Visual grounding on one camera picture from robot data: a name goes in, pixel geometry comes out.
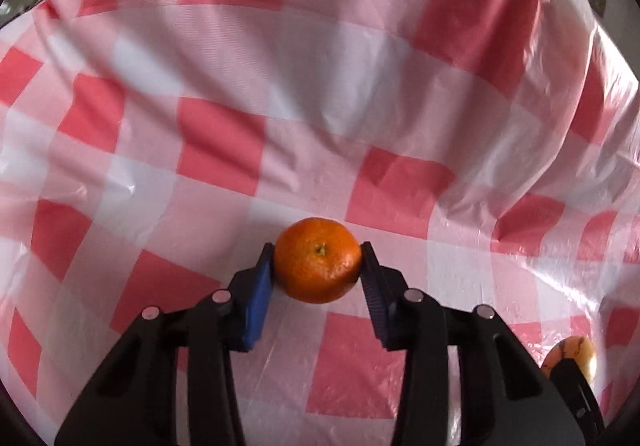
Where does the large orange mandarin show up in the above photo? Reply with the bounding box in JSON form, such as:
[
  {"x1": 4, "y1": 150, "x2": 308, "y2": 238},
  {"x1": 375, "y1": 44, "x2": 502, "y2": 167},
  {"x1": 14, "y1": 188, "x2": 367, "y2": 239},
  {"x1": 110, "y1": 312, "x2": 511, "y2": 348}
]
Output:
[{"x1": 274, "y1": 217, "x2": 363, "y2": 305}]

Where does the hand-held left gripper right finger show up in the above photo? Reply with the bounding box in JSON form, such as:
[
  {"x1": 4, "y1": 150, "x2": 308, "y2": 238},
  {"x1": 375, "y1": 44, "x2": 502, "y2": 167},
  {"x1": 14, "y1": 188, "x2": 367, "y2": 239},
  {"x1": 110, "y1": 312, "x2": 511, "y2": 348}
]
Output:
[{"x1": 359, "y1": 241, "x2": 586, "y2": 446}]

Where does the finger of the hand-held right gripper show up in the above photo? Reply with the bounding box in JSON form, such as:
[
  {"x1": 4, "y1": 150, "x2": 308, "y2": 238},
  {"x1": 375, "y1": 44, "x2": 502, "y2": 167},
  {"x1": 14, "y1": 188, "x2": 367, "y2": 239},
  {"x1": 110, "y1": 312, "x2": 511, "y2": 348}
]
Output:
[{"x1": 549, "y1": 360, "x2": 606, "y2": 432}]

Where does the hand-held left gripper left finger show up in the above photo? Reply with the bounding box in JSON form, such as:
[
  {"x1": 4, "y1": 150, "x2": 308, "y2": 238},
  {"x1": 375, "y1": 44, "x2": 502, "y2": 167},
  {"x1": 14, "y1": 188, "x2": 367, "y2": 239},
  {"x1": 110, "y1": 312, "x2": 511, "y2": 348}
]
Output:
[{"x1": 54, "y1": 242, "x2": 276, "y2": 446}]

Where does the red checked plastic tablecloth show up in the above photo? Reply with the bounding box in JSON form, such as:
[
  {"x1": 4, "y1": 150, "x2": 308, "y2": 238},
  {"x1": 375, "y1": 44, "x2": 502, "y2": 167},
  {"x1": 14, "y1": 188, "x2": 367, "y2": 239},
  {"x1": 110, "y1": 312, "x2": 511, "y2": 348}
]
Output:
[{"x1": 0, "y1": 0, "x2": 640, "y2": 446}]

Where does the small yellow striped pepino melon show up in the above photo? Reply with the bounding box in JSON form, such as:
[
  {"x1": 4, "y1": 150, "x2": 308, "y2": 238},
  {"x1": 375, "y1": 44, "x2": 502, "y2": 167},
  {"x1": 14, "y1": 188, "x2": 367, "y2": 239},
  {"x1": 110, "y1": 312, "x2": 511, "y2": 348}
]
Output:
[{"x1": 541, "y1": 336, "x2": 598, "y2": 384}]

